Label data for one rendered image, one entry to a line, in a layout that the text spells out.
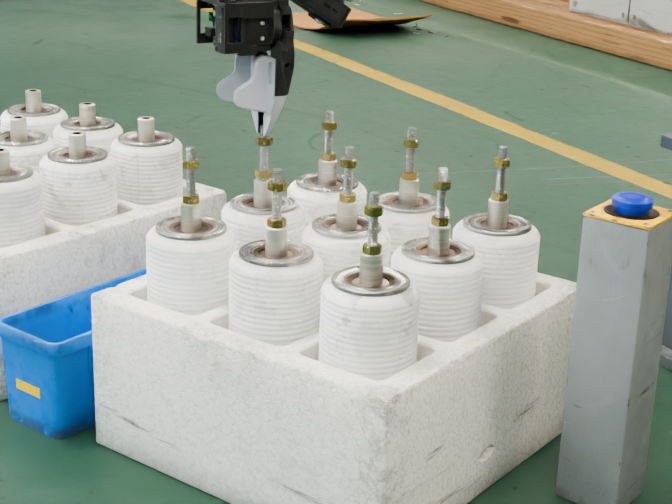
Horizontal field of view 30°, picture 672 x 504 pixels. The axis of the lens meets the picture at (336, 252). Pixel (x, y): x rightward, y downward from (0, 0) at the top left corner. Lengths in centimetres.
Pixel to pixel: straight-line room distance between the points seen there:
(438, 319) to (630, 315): 19
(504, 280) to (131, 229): 51
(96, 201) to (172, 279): 31
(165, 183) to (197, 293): 39
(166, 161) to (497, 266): 52
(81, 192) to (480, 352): 59
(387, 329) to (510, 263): 23
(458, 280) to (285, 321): 18
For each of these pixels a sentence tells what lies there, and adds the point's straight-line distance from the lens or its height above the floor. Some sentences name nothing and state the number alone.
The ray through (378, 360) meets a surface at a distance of 118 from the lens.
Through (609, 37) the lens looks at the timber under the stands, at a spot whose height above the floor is 5.
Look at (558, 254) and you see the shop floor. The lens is 209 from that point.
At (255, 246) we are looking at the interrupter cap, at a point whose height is 25.
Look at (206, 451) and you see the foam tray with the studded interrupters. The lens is 131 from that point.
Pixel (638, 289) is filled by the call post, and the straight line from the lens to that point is 124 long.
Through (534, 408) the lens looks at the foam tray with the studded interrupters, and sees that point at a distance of 141.
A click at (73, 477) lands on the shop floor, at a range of 138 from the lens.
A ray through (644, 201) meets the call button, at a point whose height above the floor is 33.
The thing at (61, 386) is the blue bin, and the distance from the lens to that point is 142.
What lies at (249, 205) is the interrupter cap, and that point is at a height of 25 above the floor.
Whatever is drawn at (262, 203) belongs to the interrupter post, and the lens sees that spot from 141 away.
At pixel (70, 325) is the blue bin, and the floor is 8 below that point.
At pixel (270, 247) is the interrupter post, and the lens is 126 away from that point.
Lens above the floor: 68
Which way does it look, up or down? 19 degrees down
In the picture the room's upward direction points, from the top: 2 degrees clockwise
